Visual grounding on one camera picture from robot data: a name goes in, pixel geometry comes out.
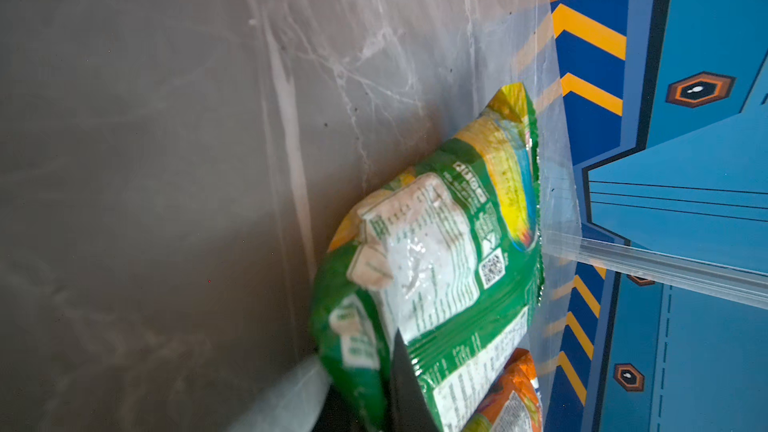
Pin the orange snack bag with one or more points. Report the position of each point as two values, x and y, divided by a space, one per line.
513 403

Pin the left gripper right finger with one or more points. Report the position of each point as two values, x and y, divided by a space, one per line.
408 408

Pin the green twin snack pack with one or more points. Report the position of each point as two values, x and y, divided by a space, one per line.
445 260

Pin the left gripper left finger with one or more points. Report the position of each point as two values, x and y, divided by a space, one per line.
292 404

